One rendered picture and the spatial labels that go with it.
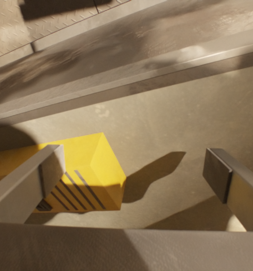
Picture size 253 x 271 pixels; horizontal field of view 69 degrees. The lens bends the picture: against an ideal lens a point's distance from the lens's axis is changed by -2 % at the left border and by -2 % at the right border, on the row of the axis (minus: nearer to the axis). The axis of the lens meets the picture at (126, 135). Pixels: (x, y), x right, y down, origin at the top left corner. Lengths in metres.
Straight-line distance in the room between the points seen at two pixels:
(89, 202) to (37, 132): 0.10
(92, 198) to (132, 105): 0.10
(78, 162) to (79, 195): 0.05
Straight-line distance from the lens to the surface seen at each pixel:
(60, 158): 0.16
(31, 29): 1.04
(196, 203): 0.28
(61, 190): 0.21
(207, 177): 0.17
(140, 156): 0.21
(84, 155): 0.18
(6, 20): 1.10
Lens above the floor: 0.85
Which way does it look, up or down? 49 degrees down
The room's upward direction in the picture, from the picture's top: 167 degrees counter-clockwise
